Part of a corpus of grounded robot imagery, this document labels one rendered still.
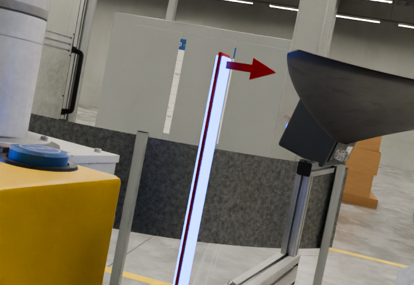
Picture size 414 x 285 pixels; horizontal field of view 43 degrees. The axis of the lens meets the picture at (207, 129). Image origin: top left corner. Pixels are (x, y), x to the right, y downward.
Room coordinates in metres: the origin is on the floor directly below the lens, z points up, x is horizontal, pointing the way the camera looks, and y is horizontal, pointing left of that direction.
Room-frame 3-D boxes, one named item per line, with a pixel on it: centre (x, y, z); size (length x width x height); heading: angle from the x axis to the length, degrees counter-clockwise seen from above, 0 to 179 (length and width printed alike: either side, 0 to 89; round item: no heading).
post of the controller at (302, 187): (1.07, -0.21, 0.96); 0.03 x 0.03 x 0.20; 65
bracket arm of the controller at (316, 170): (1.17, -0.26, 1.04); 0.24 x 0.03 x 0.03; 155
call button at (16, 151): (0.37, 0.11, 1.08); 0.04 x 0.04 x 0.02
